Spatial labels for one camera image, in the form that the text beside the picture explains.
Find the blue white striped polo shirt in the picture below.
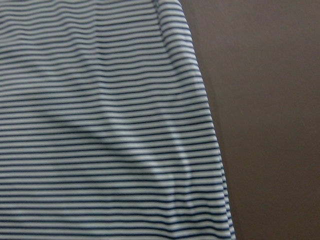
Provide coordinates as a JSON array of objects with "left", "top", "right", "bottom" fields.
[{"left": 0, "top": 0, "right": 236, "bottom": 240}]

